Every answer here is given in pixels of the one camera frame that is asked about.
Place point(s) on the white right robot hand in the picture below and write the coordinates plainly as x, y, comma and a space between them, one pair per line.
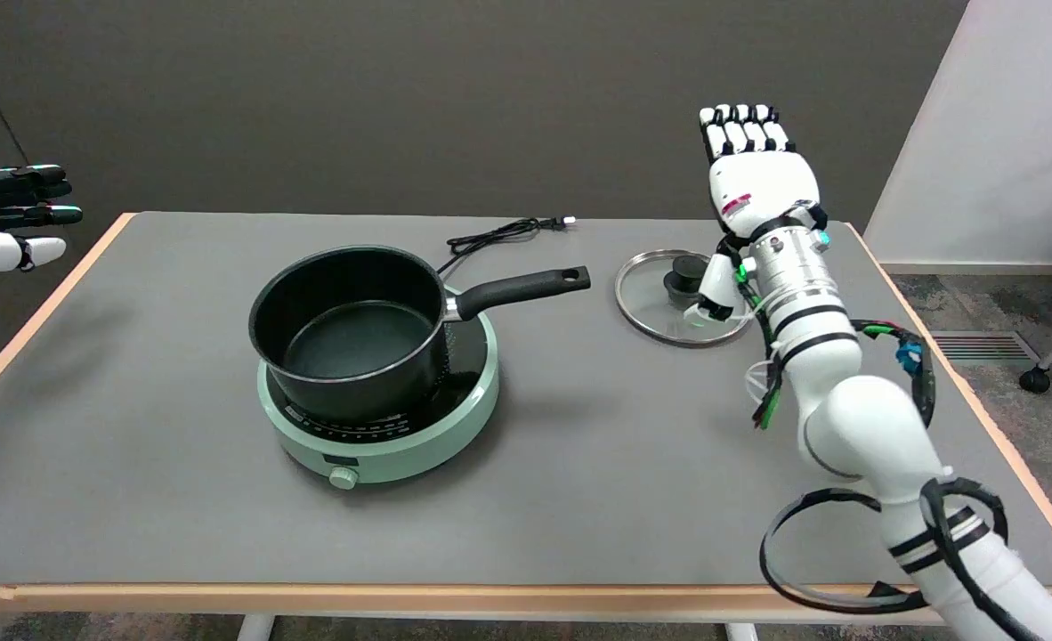
762, 182

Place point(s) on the glass pot lid black knob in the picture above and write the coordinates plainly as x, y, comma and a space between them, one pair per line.
651, 303

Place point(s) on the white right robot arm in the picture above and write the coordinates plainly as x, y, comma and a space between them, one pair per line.
855, 418

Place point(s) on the metal floor vent grille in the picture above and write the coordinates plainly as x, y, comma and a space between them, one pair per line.
989, 347

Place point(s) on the grey table mat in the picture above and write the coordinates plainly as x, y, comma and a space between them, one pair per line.
579, 490

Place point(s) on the white table leg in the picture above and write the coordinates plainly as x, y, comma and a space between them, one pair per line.
741, 632
254, 628

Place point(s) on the mint green induction cooker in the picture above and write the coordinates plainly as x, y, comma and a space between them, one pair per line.
401, 458

